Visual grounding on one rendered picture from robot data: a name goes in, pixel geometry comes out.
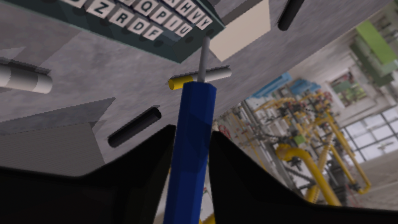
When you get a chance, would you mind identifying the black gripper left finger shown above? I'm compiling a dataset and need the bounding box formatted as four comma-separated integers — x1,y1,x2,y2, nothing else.
0,124,176,224

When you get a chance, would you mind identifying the grey metallic cylinder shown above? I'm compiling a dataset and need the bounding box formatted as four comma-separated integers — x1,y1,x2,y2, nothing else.
168,68,232,90
0,64,52,94

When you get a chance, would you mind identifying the blue stylus with grey tip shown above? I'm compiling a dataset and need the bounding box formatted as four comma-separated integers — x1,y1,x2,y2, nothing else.
163,36,217,224

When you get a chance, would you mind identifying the black cylinder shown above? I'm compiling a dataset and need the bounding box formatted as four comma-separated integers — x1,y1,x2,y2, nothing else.
107,107,162,148

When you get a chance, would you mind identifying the black and blue marker pen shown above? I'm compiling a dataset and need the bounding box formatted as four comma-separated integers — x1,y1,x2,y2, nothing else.
278,0,304,31

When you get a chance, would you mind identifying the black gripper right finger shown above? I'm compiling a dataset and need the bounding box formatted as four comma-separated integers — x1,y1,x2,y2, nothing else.
209,131,398,224

